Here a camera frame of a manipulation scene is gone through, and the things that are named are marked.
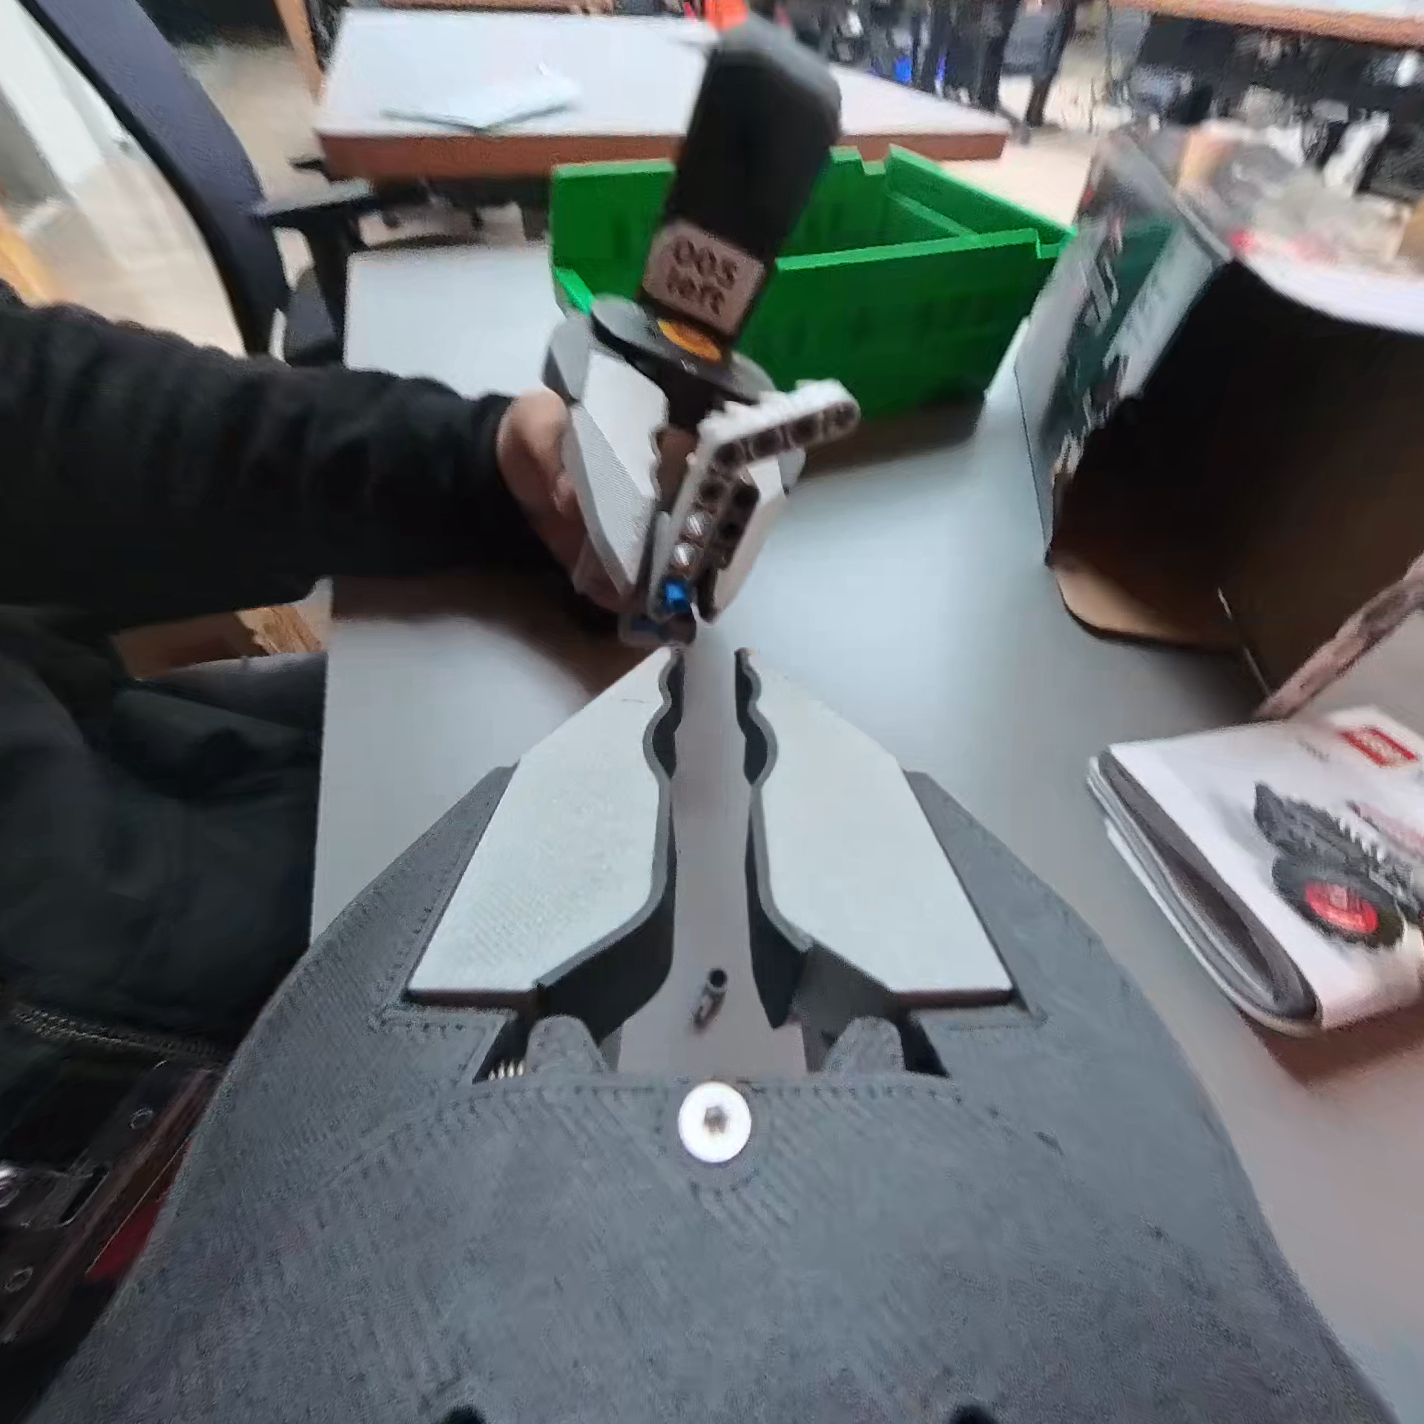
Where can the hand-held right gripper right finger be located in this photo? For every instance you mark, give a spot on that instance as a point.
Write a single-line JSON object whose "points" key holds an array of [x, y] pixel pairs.
{"points": [[856, 878]]}

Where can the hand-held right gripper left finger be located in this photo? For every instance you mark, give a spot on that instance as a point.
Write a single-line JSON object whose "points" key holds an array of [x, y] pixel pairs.
{"points": [[557, 867]]}

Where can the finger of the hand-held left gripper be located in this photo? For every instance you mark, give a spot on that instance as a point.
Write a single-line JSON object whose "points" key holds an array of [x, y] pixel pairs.
{"points": [[611, 477], [766, 508]]}

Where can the grey lego beam assembly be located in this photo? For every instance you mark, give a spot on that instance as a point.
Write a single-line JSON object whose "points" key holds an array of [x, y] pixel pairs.
{"points": [[779, 428]]}

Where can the person's left forearm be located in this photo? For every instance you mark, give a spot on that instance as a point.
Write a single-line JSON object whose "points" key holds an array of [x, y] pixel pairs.
{"points": [[278, 467]]}

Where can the small black lego pin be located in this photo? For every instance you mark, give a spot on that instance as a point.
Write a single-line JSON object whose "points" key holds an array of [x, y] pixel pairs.
{"points": [[709, 998]]}

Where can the lego instruction booklet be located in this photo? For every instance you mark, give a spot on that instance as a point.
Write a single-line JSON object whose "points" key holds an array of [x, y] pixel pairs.
{"points": [[1202, 811]]}

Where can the cardboard lego set box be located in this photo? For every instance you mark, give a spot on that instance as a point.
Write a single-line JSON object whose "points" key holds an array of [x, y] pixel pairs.
{"points": [[1279, 467]]}

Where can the person's left hand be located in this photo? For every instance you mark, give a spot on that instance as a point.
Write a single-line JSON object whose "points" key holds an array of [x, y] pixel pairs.
{"points": [[534, 467]]}

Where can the green plastic bin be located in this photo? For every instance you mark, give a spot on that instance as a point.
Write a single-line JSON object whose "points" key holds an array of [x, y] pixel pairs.
{"points": [[890, 321]]}

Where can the grey table with wooden edge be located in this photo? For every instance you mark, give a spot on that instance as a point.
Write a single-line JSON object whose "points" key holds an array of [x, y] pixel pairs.
{"points": [[500, 50]]}

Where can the grey paper sheet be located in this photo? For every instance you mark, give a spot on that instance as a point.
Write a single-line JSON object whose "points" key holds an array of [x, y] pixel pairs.
{"points": [[478, 102]]}

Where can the black office chair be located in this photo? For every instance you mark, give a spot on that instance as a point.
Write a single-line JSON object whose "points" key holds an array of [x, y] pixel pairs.
{"points": [[189, 155]]}

